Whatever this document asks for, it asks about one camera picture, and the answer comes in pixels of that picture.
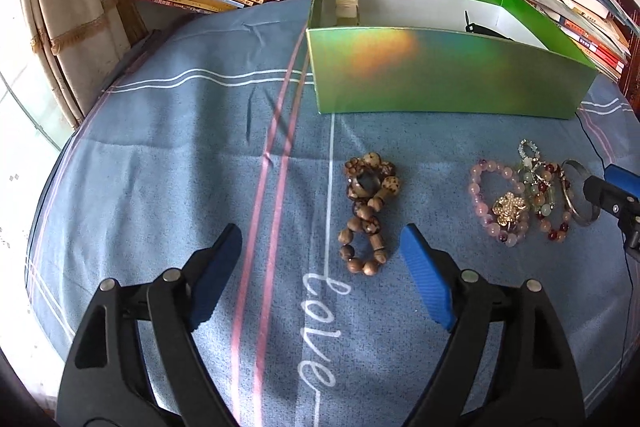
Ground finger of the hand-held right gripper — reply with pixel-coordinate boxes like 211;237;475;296
602;164;640;198
582;175;640;250

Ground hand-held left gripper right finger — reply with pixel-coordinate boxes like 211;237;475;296
400;223;586;427

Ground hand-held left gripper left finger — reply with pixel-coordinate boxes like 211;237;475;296
57;223;243;427

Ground silver metal bangle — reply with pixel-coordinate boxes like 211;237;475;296
560;159;603;226

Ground dark red bead bracelet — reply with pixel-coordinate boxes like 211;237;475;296
535;162;576;244

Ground brown wooden bead bracelet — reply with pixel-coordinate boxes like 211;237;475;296
337;151;402;277

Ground silver rhinestone ring ornament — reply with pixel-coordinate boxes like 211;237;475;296
517;138;545;174

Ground green cardboard box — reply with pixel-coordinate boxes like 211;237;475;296
305;0;598;120

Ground gold flower brooch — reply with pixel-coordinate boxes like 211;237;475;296
492;192;530;228

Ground blue striped bedsheet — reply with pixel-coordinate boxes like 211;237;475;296
25;0;640;427

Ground black hair clip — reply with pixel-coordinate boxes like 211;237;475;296
462;10;511;40

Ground beige curtain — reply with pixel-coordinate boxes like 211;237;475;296
15;0;146;130

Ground pale green bead bracelet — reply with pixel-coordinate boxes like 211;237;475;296
517;169;557;220

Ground pink bead bracelet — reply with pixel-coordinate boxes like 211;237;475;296
468;160;532;248

